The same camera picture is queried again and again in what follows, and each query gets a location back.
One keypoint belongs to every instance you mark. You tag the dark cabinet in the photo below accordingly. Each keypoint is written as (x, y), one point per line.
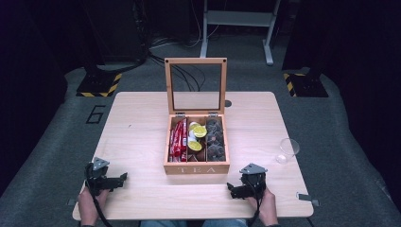
(116, 28)

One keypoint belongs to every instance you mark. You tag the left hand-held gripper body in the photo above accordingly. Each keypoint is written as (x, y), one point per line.
(96, 176)

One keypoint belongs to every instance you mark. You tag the red stick sachet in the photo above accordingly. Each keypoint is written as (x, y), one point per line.
(184, 140)
(178, 138)

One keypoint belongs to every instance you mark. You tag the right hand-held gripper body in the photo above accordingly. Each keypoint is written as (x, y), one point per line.
(254, 181)

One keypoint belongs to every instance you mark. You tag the dark table grommet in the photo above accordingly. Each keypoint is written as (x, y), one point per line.
(228, 103)

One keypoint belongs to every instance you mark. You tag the yellow lid capsule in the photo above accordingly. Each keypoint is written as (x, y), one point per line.
(200, 131)
(195, 145)
(193, 126)

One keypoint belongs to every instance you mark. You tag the grey table bracket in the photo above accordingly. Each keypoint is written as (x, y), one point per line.
(307, 198)
(72, 202)

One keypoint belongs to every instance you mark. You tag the white capsule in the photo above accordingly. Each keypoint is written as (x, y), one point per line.
(191, 136)

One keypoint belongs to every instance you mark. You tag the dark round pod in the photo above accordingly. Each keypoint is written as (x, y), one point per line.
(214, 125)
(213, 145)
(216, 136)
(217, 154)

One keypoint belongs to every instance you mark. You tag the person's left leg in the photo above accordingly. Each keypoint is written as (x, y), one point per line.
(162, 223)

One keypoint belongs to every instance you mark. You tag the black stand striped base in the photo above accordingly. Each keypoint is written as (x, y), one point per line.
(99, 85)
(307, 85)

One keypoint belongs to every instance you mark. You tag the person's right leg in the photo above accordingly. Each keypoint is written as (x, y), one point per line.
(224, 223)

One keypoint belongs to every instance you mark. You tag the person's right hand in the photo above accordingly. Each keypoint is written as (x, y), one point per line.
(268, 208)

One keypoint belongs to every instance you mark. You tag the person's leg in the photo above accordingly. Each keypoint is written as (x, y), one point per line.
(224, 223)
(162, 223)

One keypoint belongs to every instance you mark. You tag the person's left hand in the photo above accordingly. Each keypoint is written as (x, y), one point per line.
(88, 206)

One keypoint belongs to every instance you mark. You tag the white metal stand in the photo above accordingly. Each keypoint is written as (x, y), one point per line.
(238, 18)

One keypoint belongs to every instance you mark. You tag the wooden box with glass lid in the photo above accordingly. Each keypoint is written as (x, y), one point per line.
(196, 169)

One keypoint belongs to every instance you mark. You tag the clear plastic cup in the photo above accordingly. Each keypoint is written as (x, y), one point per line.
(288, 148)

